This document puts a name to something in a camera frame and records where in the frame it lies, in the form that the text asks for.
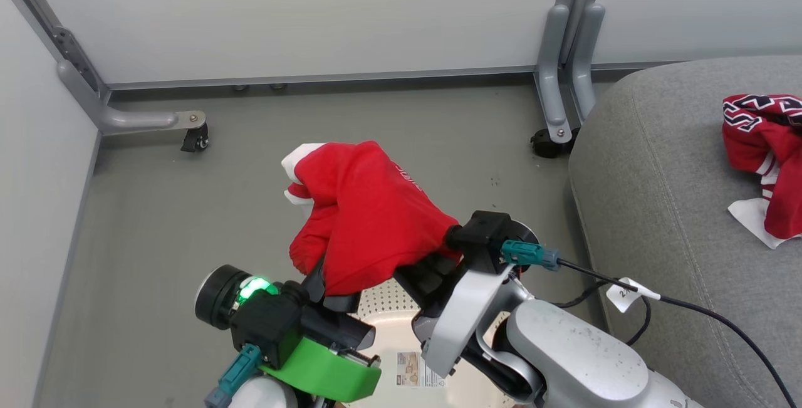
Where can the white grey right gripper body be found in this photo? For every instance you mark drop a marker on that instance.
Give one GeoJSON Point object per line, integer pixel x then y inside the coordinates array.
{"type": "Point", "coordinates": [460, 314]}

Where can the printed paper label sticker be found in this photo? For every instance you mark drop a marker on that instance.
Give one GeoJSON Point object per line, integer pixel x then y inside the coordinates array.
{"type": "Point", "coordinates": [413, 370]}

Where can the grey fabric sofa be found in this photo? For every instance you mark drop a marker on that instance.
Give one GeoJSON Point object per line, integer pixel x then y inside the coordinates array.
{"type": "Point", "coordinates": [677, 207]}

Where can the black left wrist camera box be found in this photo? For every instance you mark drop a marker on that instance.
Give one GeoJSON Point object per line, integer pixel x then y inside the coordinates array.
{"type": "Point", "coordinates": [263, 320]}

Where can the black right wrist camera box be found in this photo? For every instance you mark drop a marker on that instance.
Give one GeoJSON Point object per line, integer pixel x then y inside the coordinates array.
{"type": "Point", "coordinates": [479, 235]}

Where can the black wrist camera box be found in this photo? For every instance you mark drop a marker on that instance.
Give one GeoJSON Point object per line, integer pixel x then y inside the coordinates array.
{"type": "Point", "coordinates": [479, 235]}
{"type": "Point", "coordinates": [263, 320]}

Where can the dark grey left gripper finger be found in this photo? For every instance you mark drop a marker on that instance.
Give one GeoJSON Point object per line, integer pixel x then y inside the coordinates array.
{"type": "Point", "coordinates": [316, 286]}
{"type": "Point", "coordinates": [341, 303]}

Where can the red patterned garment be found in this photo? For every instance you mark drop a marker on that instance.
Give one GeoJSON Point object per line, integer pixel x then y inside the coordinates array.
{"type": "Point", "coordinates": [777, 163]}

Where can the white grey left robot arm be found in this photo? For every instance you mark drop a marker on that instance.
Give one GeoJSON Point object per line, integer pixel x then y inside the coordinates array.
{"type": "Point", "coordinates": [263, 395]}

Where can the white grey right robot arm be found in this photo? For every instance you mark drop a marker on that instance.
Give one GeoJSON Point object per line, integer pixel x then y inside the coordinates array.
{"type": "Point", "coordinates": [576, 358]}

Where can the red white garment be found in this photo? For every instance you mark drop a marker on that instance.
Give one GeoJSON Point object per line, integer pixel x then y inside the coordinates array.
{"type": "Point", "coordinates": [369, 214]}

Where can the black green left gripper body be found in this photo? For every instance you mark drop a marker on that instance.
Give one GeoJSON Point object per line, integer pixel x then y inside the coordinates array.
{"type": "Point", "coordinates": [326, 370]}

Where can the grey corner partition post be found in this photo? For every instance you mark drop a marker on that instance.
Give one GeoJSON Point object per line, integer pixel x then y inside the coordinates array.
{"type": "Point", "coordinates": [62, 38]}

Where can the white perforated laundry basket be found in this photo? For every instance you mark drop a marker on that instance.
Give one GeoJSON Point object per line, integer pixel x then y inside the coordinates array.
{"type": "Point", "coordinates": [388, 333]}

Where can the grey partition post foot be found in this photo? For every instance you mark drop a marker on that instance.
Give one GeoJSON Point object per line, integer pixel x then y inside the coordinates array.
{"type": "Point", "coordinates": [586, 63]}
{"type": "Point", "coordinates": [551, 69]}
{"type": "Point", "coordinates": [138, 121]}

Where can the small black caster wheel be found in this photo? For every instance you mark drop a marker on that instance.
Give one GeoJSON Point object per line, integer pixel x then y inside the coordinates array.
{"type": "Point", "coordinates": [195, 138]}
{"type": "Point", "coordinates": [546, 145]}

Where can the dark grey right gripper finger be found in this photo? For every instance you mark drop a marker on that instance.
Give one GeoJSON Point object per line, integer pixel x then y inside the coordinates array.
{"type": "Point", "coordinates": [443, 273]}
{"type": "Point", "coordinates": [416, 286]}

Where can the grey partition bottom rail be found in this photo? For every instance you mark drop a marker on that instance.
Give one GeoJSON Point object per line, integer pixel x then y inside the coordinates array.
{"type": "Point", "coordinates": [313, 78]}

